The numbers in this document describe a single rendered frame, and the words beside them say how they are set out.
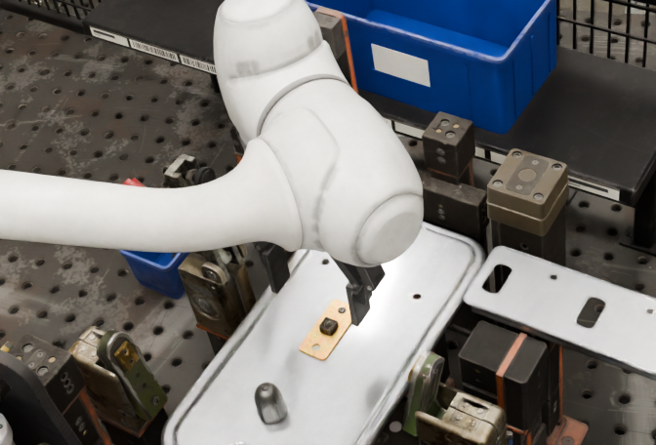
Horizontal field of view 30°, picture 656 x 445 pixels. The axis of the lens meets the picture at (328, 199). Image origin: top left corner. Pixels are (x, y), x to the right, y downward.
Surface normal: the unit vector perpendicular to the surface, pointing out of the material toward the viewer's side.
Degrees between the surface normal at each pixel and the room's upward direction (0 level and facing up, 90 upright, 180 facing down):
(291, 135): 4
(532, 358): 0
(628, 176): 0
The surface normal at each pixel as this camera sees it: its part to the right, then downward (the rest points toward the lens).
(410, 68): -0.54, 0.67
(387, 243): 0.58, 0.55
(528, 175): -0.14, -0.68
